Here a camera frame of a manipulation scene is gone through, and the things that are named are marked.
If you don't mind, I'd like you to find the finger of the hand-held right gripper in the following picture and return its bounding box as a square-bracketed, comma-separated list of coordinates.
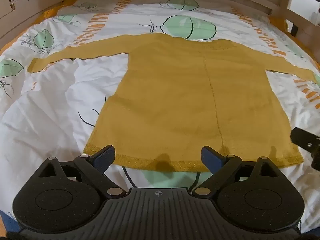
[290, 127, 320, 156]

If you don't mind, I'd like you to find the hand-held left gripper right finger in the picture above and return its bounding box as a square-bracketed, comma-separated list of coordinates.
[192, 145, 283, 198]

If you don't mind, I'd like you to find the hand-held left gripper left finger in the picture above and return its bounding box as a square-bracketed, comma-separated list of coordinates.
[37, 145, 126, 199]

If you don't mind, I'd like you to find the mustard yellow knit sweater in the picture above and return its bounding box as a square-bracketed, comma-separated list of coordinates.
[27, 33, 317, 172]

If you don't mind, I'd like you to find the white leaf-print duvet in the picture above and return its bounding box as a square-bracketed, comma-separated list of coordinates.
[0, 0, 320, 232]

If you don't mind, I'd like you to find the blue cloth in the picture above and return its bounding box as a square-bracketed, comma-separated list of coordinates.
[0, 209, 22, 233]

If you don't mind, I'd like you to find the leaf-print pillow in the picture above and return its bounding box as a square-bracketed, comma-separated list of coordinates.
[56, 0, 137, 18]

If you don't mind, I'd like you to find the orange-yellow bed sheet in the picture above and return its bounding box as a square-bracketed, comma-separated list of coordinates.
[35, 0, 84, 24]

